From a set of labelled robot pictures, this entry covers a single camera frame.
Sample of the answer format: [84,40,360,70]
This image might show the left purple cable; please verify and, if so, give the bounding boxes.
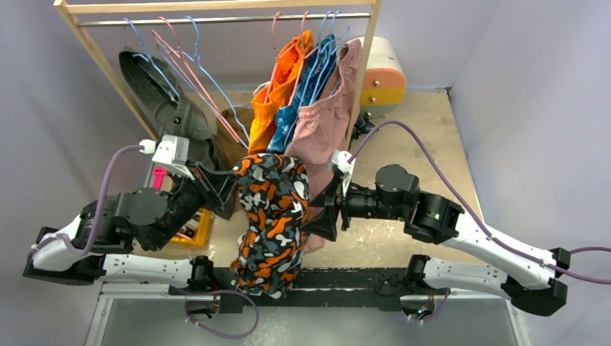
[26,144,144,261]

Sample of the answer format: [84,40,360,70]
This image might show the yellow plastic bin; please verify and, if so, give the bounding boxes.
[170,209,213,249]

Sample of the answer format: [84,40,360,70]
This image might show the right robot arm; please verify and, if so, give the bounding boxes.
[303,164,571,316]

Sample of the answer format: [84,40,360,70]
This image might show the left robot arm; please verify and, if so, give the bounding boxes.
[22,161,236,295]

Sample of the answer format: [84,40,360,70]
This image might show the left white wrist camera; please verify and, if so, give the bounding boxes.
[138,135,195,180]

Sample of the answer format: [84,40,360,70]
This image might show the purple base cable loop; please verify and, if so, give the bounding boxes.
[174,286,259,340]

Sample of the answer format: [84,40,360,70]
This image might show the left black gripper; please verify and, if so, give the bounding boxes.
[151,159,243,251]

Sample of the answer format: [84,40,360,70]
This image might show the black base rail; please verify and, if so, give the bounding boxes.
[169,267,447,314]

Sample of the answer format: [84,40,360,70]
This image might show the pink wire hanger left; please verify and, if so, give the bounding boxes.
[151,16,246,148]

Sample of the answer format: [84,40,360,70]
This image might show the pink plastic tool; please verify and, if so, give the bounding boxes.
[151,166,167,190]

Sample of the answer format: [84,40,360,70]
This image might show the camouflage orange black shorts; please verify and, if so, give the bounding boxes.
[230,154,310,299]

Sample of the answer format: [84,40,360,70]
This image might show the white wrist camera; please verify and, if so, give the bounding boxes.
[328,150,355,195]
[138,135,195,180]

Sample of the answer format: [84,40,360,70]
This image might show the wooden clothes rack frame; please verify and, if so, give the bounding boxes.
[53,1,382,140]

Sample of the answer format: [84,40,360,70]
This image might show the blue wire hanger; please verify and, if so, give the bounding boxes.
[157,16,250,150]
[122,18,179,103]

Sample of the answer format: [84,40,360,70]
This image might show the olive green shorts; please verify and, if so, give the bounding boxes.
[118,46,230,171]

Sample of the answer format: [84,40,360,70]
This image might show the blue wire hanger far left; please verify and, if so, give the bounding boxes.
[122,18,179,103]

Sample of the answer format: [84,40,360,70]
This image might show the pink shorts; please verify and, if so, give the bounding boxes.
[285,39,364,254]

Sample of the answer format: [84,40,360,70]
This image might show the blue patterned shorts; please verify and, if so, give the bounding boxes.
[267,34,337,155]

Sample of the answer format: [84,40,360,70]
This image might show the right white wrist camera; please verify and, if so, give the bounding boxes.
[328,150,355,195]

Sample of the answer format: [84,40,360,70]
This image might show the pink hanger holding orange shorts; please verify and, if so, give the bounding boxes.
[264,11,308,105]

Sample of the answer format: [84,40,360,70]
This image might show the brown shorts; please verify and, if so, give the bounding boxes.
[215,107,257,168]

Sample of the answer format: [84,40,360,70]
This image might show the metal hanging rod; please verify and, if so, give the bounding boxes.
[77,12,371,27]

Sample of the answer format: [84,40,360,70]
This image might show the white orange yellow drawer cabinet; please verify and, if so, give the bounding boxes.
[360,36,407,118]

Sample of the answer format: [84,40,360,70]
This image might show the blue hanger holding pink shorts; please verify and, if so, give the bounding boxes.
[301,11,350,105]

